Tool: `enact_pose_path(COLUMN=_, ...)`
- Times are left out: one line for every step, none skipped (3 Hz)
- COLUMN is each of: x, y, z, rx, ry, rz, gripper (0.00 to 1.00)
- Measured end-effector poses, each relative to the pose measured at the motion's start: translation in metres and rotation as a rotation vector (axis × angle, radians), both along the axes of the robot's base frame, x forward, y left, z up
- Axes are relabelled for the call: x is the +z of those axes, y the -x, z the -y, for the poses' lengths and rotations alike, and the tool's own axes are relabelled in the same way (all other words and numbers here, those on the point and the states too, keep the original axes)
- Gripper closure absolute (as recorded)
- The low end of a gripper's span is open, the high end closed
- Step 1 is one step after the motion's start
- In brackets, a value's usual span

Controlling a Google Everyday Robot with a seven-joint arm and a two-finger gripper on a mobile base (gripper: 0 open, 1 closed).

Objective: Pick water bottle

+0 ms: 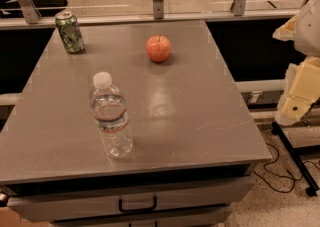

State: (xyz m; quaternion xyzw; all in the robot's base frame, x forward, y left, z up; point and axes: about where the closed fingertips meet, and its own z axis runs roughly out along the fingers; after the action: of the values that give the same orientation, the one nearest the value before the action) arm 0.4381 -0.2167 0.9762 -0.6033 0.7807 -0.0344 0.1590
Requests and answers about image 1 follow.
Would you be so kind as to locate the clear plastic water bottle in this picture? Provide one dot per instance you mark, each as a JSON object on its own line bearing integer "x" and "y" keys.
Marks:
{"x": 109, "y": 109}

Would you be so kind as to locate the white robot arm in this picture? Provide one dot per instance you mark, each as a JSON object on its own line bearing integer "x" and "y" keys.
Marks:
{"x": 302, "y": 82}

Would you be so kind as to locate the red apple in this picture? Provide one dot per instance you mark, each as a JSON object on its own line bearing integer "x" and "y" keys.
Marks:
{"x": 158, "y": 48}

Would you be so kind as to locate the grey drawer cabinet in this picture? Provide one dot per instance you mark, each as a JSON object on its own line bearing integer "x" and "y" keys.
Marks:
{"x": 189, "y": 196}

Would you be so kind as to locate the green soda can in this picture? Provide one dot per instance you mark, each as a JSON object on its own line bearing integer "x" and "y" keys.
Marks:
{"x": 69, "y": 31}

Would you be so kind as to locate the black stand base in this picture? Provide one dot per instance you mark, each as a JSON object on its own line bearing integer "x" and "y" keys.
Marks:
{"x": 296, "y": 153}

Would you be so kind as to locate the black drawer handle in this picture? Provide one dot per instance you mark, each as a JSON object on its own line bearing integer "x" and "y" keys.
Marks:
{"x": 137, "y": 210}

